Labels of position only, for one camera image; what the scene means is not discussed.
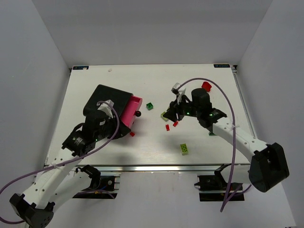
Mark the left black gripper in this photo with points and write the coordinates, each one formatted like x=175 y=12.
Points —
x=115 y=129

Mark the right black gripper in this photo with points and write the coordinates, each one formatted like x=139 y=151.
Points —
x=177 y=111

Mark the pink top drawer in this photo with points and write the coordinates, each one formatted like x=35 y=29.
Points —
x=131 y=111

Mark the black drawer cabinet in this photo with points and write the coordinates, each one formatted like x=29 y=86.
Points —
x=116 y=98

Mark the large red lego piece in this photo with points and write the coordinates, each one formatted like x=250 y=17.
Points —
x=206 y=86

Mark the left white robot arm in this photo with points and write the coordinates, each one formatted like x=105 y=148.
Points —
x=37 y=204

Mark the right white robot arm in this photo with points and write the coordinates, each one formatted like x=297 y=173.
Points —
x=267 y=162

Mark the lime rectangular lego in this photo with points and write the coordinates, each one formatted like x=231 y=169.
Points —
x=162 y=116

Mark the dark green square lego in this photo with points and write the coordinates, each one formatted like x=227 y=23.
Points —
x=149 y=106

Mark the lime lego near front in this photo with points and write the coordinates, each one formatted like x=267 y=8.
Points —
x=184 y=149

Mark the right blue corner label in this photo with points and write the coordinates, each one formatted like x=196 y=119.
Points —
x=221 y=65

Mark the blue corner label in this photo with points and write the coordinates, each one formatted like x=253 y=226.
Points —
x=221 y=65
x=80 y=68

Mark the left blue corner label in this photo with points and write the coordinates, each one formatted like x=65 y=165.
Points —
x=80 y=68

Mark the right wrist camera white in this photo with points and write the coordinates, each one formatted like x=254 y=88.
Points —
x=178 y=91

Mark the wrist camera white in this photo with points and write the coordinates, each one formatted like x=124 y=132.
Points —
x=106 y=107
x=178 y=91

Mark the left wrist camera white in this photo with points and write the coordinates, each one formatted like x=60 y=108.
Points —
x=106 y=107

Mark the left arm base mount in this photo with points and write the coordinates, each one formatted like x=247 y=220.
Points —
x=104 y=186

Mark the aluminium table front rail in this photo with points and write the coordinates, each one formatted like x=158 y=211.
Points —
x=157 y=168

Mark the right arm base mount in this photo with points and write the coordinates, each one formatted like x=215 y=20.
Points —
x=212 y=187

